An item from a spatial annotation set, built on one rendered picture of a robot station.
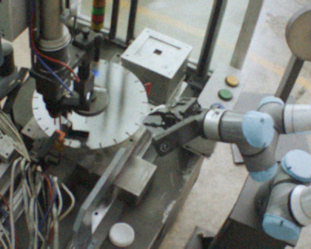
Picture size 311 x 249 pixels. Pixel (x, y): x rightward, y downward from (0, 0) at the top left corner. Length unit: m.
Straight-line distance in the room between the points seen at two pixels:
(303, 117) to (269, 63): 1.95
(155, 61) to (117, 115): 0.30
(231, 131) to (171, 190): 0.44
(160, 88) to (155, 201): 0.37
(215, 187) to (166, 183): 0.94
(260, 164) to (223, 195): 1.27
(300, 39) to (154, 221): 1.11
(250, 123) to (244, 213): 0.49
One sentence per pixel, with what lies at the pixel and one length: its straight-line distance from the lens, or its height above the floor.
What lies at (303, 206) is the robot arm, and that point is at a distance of 1.14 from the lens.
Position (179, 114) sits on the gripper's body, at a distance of 1.08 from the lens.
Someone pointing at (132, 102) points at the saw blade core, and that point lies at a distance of 1.28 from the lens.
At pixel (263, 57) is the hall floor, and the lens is 3.05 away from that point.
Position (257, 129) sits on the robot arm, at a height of 1.22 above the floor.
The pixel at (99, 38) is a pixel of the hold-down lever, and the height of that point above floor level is 1.27.
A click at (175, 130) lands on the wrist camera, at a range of 1.04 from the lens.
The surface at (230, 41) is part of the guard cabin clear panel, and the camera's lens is 1.53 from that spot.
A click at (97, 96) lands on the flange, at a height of 0.96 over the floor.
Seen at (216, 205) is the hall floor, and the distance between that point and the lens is 2.25.
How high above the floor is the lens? 1.92
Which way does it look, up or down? 51 degrees down
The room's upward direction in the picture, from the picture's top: 12 degrees clockwise
